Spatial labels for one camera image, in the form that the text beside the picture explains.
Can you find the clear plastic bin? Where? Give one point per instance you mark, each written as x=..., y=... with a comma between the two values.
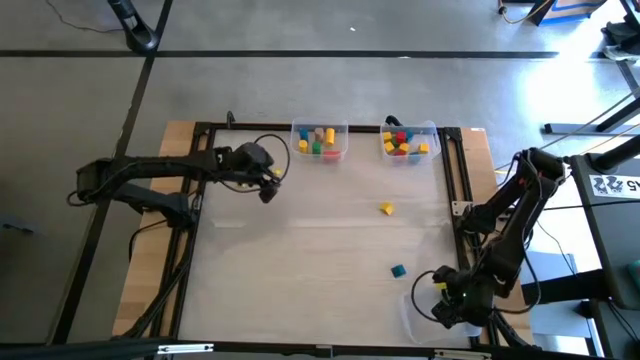
x=342, y=140
x=430, y=135
x=425, y=331

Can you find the black overhead rig frame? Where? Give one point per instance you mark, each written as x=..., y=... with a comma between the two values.
x=75, y=350

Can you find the teal cube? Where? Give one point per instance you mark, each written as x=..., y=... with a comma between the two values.
x=398, y=271

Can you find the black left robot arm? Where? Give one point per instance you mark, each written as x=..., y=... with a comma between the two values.
x=165, y=163

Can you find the blue cart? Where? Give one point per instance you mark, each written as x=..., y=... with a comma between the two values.
x=570, y=7

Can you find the white code label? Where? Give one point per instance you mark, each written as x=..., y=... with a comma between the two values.
x=616, y=186

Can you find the red cylinder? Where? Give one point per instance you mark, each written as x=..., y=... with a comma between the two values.
x=331, y=155

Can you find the tan cylinder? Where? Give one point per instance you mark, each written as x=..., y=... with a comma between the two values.
x=319, y=134

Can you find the silver aluminium extrusion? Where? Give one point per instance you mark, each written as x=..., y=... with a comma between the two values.
x=462, y=355
x=185, y=348

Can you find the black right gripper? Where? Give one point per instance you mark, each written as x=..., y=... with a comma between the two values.
x=472, y=302

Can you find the red cube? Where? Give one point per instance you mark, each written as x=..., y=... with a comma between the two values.
x=401, y=137

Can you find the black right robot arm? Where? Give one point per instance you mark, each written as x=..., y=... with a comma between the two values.
x=542, y=167

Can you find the black table frame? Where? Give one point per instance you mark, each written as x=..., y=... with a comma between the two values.
x=250, y=125

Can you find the silver mounting plate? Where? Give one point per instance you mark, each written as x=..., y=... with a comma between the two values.
x=459, y=208

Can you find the black desk leg frame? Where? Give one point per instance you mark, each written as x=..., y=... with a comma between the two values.
x=590, y=123

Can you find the blue cube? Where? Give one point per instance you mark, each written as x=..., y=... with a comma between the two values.
x=415, y=158
x=410, y=135

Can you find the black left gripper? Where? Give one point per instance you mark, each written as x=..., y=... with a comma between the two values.
x=247, y=161

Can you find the black side desk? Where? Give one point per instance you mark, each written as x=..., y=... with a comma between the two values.
x=615, y=235

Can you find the person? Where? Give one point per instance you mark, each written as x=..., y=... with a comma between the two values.
x=620, y=40

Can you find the green cylinder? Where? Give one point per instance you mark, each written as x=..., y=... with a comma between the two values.
x=316, y=148

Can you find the small yellow block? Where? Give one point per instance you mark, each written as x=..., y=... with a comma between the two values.
x=387, y=136
x=388, y=148
x=404, y=148
x=423, y=148

